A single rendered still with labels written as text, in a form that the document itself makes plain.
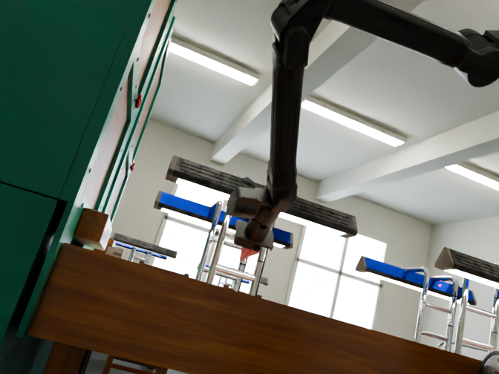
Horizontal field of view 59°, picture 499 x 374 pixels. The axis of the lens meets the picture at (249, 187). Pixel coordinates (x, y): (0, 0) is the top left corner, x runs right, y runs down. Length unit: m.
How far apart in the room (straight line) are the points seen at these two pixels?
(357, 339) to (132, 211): 5.43
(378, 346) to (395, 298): 6.74
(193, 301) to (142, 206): 5.42
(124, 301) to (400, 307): 7.15
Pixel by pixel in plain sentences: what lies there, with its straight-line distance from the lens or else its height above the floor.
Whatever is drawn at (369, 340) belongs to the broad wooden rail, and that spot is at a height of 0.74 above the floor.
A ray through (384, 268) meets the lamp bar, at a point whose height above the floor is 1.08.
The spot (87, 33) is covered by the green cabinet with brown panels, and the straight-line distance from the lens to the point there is 1.06.
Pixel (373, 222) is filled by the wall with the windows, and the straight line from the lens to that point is 7.69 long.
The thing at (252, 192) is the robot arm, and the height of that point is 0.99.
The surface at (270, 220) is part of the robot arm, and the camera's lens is 1.06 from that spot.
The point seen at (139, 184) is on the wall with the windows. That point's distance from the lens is 6.40.
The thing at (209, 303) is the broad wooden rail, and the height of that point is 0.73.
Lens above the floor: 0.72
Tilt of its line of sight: 16 degrees up
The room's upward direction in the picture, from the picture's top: 15 degrees clockwise
